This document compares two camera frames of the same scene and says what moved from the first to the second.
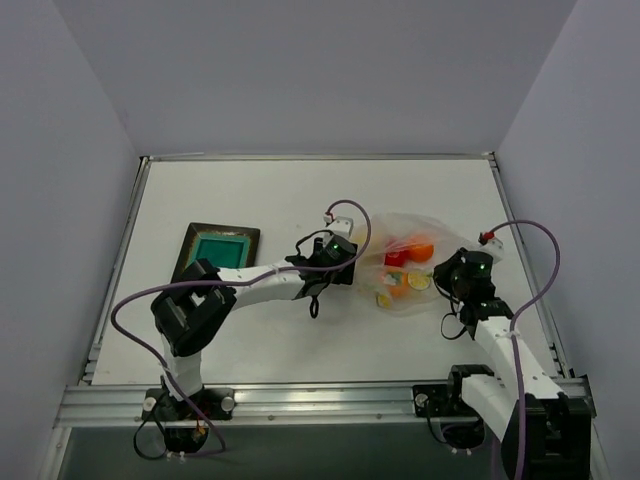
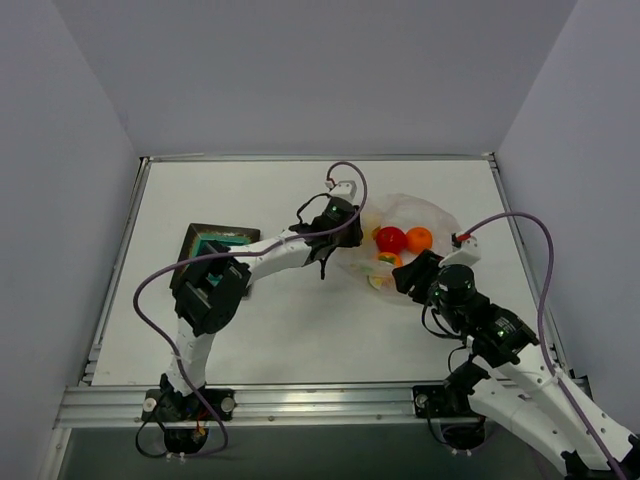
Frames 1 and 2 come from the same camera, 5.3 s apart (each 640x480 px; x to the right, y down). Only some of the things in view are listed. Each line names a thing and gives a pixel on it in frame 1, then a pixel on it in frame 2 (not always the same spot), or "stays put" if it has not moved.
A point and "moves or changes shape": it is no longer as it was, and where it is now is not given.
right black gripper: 451,273 → 413,275
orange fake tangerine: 422,252 moves or changes shape
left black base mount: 186,431 stays put
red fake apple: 396,258 → 390,239
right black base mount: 449,416 stays put
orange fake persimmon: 401,291 moves or changes shape
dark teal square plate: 227,247 stays put
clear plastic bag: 396,255 moves or changes shape
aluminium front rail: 120,404 stays put
